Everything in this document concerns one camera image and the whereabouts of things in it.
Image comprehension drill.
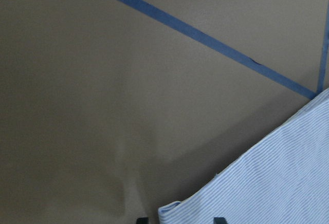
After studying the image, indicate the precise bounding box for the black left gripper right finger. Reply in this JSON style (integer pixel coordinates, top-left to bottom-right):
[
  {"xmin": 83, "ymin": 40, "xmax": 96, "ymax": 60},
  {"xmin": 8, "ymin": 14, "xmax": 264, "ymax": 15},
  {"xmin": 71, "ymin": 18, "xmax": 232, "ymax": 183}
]
[{"xmin": 213, "ymin": 217, "xmax": 226, "ymax": 224}]

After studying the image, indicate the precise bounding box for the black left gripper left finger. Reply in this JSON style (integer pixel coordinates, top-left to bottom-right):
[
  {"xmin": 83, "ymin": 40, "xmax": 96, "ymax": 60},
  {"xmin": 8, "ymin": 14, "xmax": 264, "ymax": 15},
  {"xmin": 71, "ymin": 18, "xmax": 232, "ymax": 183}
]
[{"xmin": 136, "ymin": 217, "xmax": 149, "ymax": 224}]

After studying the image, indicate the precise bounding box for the blue white striped shirt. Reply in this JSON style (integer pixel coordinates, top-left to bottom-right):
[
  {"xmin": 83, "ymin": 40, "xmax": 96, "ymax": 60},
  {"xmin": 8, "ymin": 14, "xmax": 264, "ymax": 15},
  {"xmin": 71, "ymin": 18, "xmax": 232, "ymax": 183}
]
[{"xmin": 158, "ymin": 90, "xmax": 328, "ymax": 223}]

